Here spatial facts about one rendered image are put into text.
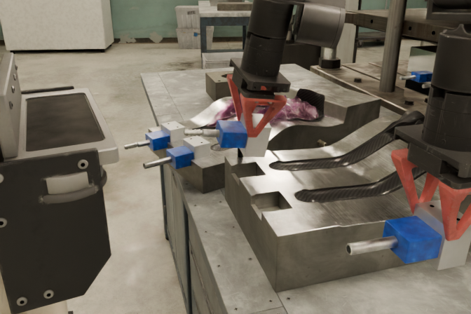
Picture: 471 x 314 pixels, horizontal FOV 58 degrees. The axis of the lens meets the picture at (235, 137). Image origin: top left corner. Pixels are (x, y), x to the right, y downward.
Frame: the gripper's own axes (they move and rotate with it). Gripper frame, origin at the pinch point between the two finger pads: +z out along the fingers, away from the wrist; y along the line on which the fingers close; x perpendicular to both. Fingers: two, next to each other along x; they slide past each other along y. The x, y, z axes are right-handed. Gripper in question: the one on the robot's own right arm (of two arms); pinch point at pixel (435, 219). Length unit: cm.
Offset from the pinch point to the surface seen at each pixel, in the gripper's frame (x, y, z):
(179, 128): 19, 54, 7
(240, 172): 12.2, 31.8, 7.6
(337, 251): 5.1, 10.0, 10.2
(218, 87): 0, 96, 10
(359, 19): -67, 126, -8
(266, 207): 11.2, 21.0, 8.7
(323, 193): 2.7, 19.4, 6.7
